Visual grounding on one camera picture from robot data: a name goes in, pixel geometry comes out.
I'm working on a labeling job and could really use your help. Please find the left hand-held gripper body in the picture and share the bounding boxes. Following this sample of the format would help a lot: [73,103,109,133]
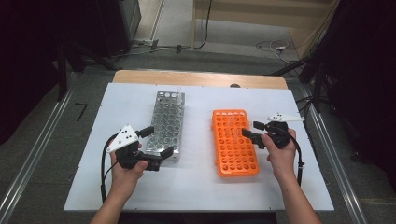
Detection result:
[106,123,163,173]

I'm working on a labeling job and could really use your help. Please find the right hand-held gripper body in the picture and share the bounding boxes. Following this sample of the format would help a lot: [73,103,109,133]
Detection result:
[252,112,305,150]

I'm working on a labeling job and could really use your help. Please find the clear test tube rack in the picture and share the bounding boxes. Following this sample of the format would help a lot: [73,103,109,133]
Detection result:
[145,91,186,162]

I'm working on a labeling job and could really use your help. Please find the orange plastic test tube rack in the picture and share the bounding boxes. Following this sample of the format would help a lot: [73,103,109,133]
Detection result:
[211,108,261,178]

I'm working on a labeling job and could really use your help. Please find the person's right hand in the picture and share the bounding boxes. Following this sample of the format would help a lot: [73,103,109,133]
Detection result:
[261,128,299,185]

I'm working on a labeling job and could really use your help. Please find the person's left hand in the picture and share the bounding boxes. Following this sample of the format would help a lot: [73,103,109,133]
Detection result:
[109,142,150,198]

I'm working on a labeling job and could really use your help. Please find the white board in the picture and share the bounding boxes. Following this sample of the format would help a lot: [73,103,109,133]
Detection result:
[63,81,335,213]

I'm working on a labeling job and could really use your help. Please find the black metal stand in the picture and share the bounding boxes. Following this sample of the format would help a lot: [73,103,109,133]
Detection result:
[264,46,332,114]
[55,39,123,103]

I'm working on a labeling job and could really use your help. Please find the wooden table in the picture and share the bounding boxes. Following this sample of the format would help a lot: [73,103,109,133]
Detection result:
[111,69,290,91]

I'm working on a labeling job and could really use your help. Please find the person's dark clothing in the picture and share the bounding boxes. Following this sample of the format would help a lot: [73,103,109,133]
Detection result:
[118,212,278,224]

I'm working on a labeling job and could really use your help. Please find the dark curtain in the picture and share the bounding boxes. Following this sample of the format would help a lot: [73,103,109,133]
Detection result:
[0,0,64,147]
[323,0,396,185]

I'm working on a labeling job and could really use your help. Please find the dark grey cabinet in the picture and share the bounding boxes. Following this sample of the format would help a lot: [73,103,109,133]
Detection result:
[94,0,143,59]

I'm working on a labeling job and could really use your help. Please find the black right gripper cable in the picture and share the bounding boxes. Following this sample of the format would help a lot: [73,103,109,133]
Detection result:
[279,125,305,188]

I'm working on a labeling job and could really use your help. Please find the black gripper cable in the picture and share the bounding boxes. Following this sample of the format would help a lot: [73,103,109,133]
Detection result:
[99,133,121,205]
[279,125,305,188]

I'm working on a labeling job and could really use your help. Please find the black floor cables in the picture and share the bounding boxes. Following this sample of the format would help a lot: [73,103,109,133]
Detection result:
[294,94,316,133]

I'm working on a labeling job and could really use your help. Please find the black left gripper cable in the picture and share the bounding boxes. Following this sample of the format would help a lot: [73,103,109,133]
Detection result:
[99,133,121,205]

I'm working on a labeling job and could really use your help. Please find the white floor cable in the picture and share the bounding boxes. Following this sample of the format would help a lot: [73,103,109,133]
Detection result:
[255,39,301,65]

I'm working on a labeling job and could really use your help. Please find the aluminium floor rail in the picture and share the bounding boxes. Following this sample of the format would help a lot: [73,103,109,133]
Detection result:
[0,72,78,224]
[299,87,370,224]

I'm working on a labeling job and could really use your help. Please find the black hanging cable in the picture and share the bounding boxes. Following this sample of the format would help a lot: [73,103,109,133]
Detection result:
[193,0,214,50]

